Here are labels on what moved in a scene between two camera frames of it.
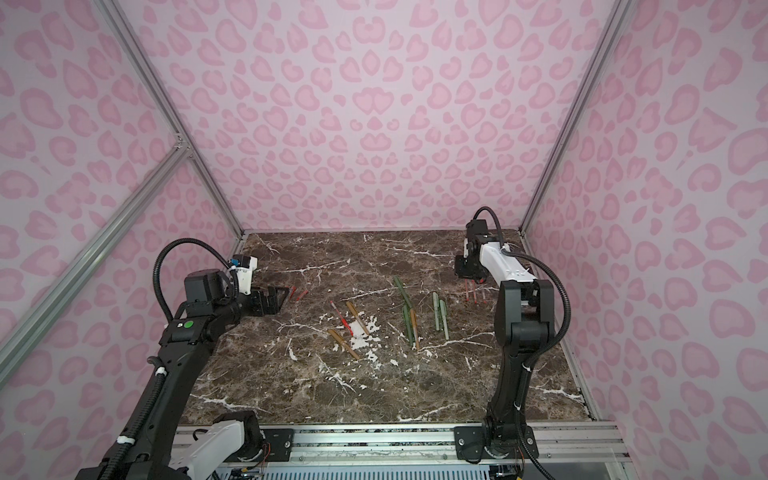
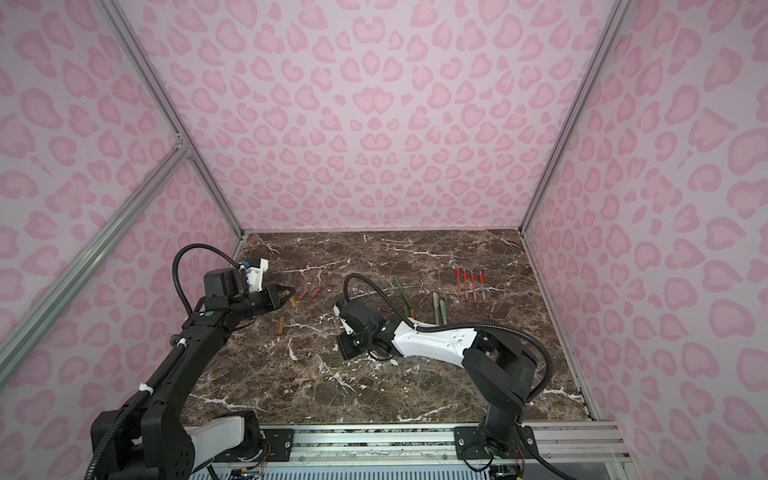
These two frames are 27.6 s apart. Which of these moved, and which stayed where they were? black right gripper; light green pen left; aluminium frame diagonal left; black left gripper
Moved: black right gripper
Stayed: black left gripper; light green pen left; aluminium frame diagonal left
